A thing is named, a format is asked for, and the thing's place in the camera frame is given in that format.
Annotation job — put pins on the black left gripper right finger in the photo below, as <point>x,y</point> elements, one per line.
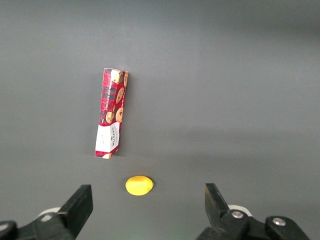
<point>220,220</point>

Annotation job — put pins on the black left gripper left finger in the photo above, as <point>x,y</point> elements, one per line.
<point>75,210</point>

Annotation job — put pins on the yellow lemon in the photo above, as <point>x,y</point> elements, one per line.
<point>139,185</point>

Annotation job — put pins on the red tartan cookie box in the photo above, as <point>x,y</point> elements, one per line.
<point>111,112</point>

